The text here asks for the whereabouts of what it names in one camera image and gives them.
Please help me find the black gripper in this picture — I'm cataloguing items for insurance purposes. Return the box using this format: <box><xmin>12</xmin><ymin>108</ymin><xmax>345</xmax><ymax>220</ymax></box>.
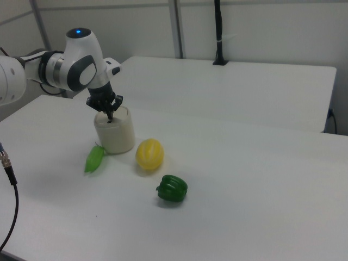
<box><xmin>86</xmin><ymin>81</ymin><xmax>124</xmax><ymax>125</ymax></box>

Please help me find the beige garbage bin with lid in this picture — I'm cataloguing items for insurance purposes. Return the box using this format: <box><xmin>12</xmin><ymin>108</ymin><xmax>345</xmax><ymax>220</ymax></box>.
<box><xmin>94</xmin><ymin>105</ymin><xmax>136</xmax><ymax>155</ymax></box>

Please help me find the light green toy pea pod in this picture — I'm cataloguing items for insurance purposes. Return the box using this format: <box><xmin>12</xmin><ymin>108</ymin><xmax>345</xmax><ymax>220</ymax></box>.
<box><xmin>83</xmin><ymin>142</ymin><xmax>105</xmax><ymax>174</ymax></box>

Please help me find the green toy bell pepper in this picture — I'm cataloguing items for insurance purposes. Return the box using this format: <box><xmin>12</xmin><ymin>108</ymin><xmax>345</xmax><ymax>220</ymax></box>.
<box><xmin>156</xmin><ymin>175</ymin><xmax>189</xmax><ymax>203</ymax></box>

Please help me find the grey partition post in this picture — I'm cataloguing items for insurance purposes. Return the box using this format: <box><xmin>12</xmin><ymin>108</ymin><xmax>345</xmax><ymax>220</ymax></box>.
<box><xmin>167</xmin><ymin>0</ymin><xmax>186</xmax><ymax>59</ymax></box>

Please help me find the yellow striped toy melon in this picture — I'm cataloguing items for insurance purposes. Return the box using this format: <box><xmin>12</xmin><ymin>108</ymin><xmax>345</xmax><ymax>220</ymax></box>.
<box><xmin>135</xmin><ymin>138</ymin><xmax>165</xmax><ymax>171</ymax></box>

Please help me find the black pole with base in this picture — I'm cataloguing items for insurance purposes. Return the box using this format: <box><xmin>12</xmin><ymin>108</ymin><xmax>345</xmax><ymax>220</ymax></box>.
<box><xmin>212</xmin><ymin>0</ymin><xmax>229</xmax><ymax>66</ymax></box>

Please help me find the thin dark wall cable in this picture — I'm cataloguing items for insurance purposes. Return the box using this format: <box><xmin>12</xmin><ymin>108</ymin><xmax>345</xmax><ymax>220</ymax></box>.
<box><xmin>327</xmin><ymin>108</ymin><xmax>338</xmax><ymax>134</ymax></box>

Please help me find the black cable with metal connector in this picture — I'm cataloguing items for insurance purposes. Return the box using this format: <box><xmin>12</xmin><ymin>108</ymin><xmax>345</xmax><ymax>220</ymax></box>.
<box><xmin>0</xmin><ymin>141</ymin><xmax>20</xmax><ymax>252</ymax></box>

